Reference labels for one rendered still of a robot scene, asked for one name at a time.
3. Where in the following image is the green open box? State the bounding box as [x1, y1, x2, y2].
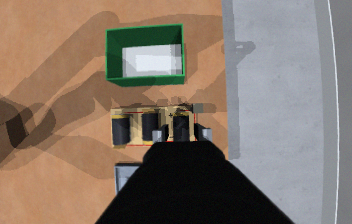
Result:
[105, 23, 185, 87]

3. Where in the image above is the black battery with yellow end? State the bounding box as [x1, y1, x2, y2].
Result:
[173, 112, 190, 142]
[141, 113, 159, 145]
[111, 114, 130, 145]

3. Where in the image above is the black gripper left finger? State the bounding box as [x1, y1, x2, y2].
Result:
[152, 124, 169, 144]

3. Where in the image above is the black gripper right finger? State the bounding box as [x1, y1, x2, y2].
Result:
[194, 123, 212, 142]

